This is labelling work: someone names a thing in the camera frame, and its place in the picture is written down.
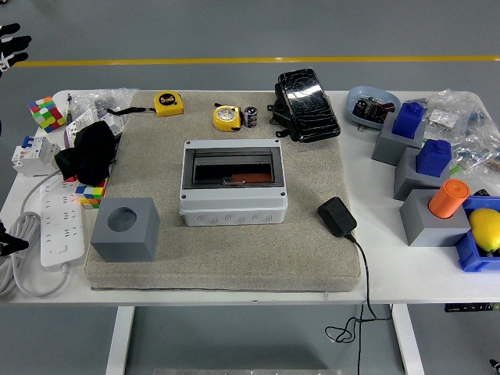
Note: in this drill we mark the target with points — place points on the white table leg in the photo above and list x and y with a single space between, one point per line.
119 343
408 343

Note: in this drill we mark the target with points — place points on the clear bag of metal parts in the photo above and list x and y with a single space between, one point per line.
97 99

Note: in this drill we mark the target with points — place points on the white power strip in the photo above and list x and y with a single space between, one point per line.
62 226

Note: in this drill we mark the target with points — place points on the yellow square tape measure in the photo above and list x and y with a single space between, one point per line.
168 104

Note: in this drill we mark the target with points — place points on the smoky transparent box lid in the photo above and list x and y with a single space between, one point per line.
218 168

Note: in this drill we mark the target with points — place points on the white circuit breaker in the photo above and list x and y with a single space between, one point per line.
33 156

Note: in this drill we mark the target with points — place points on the white plastic module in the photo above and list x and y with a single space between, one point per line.
117 124

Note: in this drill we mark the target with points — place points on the grey block with round hole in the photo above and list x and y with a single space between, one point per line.
125 242

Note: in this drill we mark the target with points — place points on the grey-brown cushion mat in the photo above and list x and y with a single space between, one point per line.
254 261

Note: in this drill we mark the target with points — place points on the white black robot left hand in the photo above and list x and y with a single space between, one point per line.
11 41

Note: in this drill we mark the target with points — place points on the blue plastic bin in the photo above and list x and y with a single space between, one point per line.
472 258

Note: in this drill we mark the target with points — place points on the grey electrical enclosure box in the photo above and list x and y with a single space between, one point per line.
234 203

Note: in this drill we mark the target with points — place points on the small multicolour puzzle cube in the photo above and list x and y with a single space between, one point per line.
90 193

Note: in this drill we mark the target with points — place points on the yellow round-faced tape measure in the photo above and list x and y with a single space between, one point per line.
227 117

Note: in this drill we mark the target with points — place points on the small black capacitor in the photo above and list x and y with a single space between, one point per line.
251 117

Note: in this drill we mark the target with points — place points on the black table control panel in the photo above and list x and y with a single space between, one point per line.
468 307

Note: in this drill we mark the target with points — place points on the black cloth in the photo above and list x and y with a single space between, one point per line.
91 152

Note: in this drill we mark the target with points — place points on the dark electronic components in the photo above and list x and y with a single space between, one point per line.
371 109

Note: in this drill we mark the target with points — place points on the black glossy device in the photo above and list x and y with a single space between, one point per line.
308 105

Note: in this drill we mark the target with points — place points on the black power adapter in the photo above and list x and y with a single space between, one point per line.
336 216

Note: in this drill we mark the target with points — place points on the grey holder block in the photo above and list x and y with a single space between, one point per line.
386 150
408 183
426 230

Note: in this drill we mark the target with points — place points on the large multicolour puzzle cube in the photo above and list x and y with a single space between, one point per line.
47 114

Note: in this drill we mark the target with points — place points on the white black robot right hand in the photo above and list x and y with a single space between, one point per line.
496 366

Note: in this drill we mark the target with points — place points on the blue plastic block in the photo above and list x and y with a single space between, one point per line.
433 158
408 121

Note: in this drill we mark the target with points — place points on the white purple card package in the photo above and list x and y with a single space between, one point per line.
80 121

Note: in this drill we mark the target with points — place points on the light blue bowl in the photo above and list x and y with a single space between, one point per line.
361 93

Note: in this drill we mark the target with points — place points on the yellow lemon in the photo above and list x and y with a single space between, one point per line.
486 228

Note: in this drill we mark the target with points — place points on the small bag of white parts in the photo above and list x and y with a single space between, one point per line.
441 117

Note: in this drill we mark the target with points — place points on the clear bags of parts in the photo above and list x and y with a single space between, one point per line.
476 140

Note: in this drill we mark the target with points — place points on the thin black screwdriver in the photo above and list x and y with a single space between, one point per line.
69 107

